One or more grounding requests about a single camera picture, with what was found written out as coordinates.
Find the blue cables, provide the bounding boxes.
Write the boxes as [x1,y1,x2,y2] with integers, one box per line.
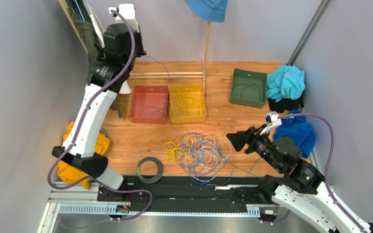
[139,55,232,185]

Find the yellow cables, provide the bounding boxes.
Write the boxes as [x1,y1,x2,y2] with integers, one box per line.
[162,82,227,164]

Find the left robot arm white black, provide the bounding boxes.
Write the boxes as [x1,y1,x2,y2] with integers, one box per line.
[52,22,145,190]

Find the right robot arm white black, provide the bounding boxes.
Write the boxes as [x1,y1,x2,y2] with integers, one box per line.
[226,127,373,233]

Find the royal blue towel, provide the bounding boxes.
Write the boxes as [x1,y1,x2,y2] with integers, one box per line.
[273,116,316,158]

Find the black cloth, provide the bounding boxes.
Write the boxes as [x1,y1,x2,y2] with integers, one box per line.
[267,96,304,113]

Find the olive green garment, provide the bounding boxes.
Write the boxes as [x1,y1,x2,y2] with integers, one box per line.
[66,0,102,66]

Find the green plastic bin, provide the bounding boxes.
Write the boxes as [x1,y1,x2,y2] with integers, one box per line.
[229,68,267,108]

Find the red plastic bin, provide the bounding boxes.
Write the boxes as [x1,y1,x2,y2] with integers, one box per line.
[129,85,169,124]

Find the yellow plastic bin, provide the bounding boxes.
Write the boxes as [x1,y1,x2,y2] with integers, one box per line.
[169,84,207,123]

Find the wooden clothes rack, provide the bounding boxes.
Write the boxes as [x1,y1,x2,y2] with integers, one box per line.
[58,0,88,53]

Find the turquoise cloth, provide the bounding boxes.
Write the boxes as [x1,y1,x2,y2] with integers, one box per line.
[266,65,305,102]

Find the wooden hat stand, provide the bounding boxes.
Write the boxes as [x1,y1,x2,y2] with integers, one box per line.
[131,21,211,94]

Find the blue bucket hat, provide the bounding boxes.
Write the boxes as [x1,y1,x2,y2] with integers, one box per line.
[185,0,228,23]

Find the corner aluminium profile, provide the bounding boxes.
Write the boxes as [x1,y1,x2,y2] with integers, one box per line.
[286,0,332,66]

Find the yellow orange cloth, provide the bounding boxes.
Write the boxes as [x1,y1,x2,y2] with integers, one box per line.
[57,121,111,189]

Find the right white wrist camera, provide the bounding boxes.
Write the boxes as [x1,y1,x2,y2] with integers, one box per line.
[260,111,282,135]

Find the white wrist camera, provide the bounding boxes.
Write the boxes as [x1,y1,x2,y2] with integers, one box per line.
[260,111,282,135]
[108,3,140,33]

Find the white cables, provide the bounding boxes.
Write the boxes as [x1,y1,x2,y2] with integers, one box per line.
[173,131,265,182]

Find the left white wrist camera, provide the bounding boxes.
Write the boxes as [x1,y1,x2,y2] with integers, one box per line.
[108,3,140,33]

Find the black cable in green bin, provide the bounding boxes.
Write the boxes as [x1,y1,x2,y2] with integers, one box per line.
[231,83,261,103]

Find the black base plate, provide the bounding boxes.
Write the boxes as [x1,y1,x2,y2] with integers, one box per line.
[96,174,290,214]

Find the coiled grey cable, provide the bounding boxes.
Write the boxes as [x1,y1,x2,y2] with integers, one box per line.
[136,157,165,184]

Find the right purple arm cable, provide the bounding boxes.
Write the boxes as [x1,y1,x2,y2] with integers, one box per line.
[259,113,368,233]

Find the aluminium rail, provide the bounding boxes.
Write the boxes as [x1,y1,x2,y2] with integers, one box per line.
[49,180,280,217]

